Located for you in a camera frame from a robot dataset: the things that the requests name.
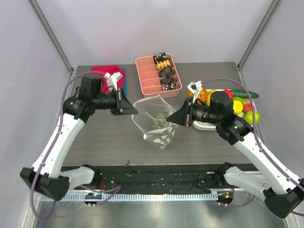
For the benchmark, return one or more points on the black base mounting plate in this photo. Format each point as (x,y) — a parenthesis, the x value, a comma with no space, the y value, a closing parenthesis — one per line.
(159,179)

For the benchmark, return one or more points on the pink divided tray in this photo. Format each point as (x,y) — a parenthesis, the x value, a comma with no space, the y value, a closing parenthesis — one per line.
(150,80)

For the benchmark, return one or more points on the lime green apple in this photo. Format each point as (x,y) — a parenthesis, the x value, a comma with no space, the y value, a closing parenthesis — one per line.
(249,117)

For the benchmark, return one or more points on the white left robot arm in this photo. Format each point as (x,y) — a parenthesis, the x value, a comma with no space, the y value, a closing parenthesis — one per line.
(45,176)

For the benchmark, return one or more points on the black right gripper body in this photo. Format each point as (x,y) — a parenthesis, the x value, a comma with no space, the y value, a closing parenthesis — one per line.
(187,114)

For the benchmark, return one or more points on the pink peach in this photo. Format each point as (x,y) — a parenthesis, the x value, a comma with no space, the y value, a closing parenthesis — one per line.
(247,107)

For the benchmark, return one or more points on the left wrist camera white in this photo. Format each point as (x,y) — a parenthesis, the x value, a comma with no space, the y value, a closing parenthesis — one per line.
(112,80)

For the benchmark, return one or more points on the green cucumber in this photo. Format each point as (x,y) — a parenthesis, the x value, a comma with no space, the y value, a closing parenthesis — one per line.
(243,94)

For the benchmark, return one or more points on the dark sushi roll lower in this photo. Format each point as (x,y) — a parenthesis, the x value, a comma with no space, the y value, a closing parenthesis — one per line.
(168,80)

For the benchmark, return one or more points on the dark patterned sushi roll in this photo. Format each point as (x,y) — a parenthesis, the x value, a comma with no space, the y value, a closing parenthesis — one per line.
(160,57)

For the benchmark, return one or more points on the dark sushi roll middle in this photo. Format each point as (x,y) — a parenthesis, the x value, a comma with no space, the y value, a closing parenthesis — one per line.
(166,72)

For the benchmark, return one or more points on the white slotted cable duct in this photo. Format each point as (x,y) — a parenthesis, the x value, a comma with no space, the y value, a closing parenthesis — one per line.
(92,197)

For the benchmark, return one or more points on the clear polka dot zip bag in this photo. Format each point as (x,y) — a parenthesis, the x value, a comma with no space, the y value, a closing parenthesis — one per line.
(151,121)

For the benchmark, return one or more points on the yellow patterned sushi roll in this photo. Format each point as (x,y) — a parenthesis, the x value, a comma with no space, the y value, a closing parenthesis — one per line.
(160,65)

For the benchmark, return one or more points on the white perforated fruit basket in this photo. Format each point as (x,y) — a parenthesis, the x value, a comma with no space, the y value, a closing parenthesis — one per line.
(209,126)

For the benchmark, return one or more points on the pale green cabbage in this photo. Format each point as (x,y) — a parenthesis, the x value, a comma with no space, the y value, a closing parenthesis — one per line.
(241,115)

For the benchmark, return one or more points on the red apple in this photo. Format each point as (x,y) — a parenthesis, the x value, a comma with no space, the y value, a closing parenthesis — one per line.
(230,94)

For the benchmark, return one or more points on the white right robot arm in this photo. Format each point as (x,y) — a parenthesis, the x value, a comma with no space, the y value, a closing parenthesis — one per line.
(280,189)

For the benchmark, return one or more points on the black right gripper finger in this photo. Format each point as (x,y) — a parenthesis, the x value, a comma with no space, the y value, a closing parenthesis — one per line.
(181,113)
(177,121)

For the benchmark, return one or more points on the red folded shirt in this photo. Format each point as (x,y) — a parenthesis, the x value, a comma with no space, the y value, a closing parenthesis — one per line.
(110,69)

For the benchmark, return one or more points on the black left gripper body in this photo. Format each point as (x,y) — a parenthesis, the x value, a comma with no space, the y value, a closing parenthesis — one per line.
(111,101)

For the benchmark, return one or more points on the orange spiky fruit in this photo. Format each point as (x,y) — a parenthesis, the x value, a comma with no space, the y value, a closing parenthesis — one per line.
(202,97)

